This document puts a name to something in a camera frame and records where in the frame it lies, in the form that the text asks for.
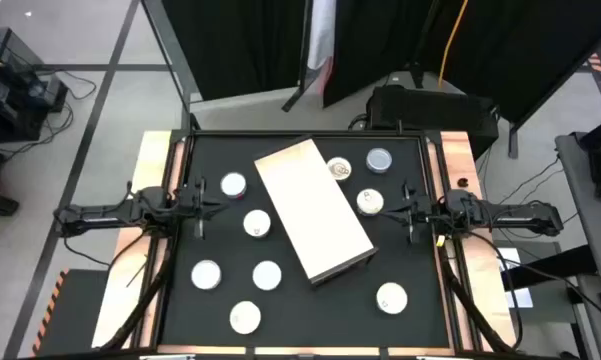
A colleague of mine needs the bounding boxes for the black stand pole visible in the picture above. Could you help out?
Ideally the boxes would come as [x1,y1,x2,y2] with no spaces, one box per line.
[281,0,314,114]

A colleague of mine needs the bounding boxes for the black curtain frame pole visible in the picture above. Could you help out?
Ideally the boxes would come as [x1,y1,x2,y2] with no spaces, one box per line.
[508,44,601,159]

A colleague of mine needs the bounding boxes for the black gantry post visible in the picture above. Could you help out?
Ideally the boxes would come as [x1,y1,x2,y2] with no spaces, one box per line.
[140,0,201,132]

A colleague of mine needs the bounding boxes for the grey side table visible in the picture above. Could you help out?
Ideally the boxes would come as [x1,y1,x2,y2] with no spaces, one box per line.
[554,130,601,282]

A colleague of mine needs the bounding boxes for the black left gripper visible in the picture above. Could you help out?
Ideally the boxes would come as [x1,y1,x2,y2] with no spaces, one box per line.
[177,174,230,241]

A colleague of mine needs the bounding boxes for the black cable conduit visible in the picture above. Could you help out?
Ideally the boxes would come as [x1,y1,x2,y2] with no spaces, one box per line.
[102,234,179,351]
[437,247,509,354]

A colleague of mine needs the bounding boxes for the black electronics box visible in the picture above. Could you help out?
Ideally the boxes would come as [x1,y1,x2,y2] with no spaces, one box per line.
[0,69,70,144]

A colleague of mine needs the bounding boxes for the black computer tower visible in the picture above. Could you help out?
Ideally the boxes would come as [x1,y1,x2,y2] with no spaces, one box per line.
[0,27,44,76]

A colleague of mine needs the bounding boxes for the wooden shelf black metal frame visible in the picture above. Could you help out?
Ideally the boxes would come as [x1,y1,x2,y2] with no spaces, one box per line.
[253,133,380,287]

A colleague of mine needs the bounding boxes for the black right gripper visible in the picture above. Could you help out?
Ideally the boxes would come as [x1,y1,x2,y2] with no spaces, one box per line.
[381,181,434,246]

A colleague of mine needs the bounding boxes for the black equipment case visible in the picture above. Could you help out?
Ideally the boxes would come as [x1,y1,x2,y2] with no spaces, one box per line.
[368,84,500,147]

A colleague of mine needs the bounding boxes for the black curtain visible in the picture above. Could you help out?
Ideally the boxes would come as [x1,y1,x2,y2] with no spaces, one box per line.
[323,0,601,124]
[162,0,309,102]

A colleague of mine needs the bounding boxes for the yellow cable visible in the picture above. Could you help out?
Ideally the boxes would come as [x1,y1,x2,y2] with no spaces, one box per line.
[437,0,470,89]

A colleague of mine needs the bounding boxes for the black floor beam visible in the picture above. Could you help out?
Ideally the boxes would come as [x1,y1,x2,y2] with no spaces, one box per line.
[499,244,599,292]

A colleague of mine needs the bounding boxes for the black tripod stand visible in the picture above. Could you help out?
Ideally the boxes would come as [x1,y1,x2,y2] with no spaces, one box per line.
[410,0,444,90]

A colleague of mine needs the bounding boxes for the black floor mat orange stripes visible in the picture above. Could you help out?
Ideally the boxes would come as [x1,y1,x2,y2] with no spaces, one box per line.
[29,268,112,359]

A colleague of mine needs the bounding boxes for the white paper sheet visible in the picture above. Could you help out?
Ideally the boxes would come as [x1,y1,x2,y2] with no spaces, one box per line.
[499,247,534,309]

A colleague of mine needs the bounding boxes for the green label seafood can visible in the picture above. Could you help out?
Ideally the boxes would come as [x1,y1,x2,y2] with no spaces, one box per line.
[365,146,394,175]

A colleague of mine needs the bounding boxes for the white pink fabric banner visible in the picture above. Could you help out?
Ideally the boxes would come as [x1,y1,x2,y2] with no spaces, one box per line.
[305,0,338,97]

